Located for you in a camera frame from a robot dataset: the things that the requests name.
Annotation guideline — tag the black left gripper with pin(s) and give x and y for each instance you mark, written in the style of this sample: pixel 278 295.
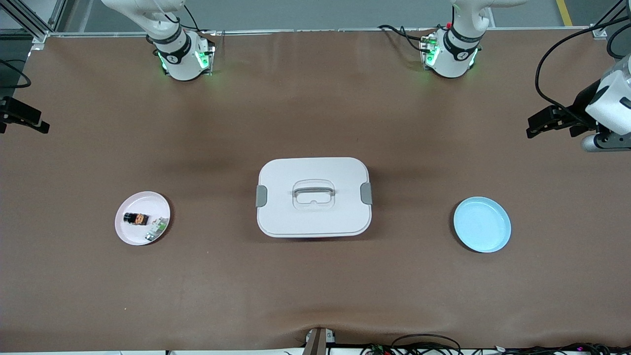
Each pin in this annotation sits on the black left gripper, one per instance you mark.
pixel 578 114

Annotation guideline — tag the light blue round plate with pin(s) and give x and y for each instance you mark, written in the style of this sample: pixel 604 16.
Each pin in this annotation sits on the light blue round plate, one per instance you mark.
pixel 473 236

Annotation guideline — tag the white lidded storage box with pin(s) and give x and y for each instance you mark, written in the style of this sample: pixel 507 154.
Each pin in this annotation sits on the white lidded storage box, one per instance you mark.
pixel 315 217

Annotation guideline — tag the pink round plate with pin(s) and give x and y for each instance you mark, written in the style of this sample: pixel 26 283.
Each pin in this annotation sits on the pink round plate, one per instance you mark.
pixel 140 202

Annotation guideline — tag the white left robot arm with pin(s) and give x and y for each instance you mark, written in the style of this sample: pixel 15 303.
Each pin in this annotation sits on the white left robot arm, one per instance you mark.
pixel 453 59

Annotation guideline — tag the silver table edge rail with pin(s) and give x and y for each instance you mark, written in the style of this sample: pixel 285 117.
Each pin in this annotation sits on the silver table edge rail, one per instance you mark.
pixel 296 30

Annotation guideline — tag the orange black push-button switch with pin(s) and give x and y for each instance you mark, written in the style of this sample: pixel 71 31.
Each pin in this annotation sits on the orange black push-button switch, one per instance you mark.
pixel 135 219

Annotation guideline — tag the aluminium frame profile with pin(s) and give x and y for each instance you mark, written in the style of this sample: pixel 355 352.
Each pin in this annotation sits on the aluminium frame profile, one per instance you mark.
pixel 34 24

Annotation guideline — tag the metal bracket post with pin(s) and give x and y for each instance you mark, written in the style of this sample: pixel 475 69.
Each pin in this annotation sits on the metal bracket post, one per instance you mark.
pixel 318 342

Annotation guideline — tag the brown table mat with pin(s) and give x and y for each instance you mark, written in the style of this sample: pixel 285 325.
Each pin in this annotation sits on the brown table mat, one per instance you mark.
pixel 315 296

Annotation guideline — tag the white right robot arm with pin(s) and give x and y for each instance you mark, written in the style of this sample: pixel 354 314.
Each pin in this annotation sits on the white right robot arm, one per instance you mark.
pixel 180 64

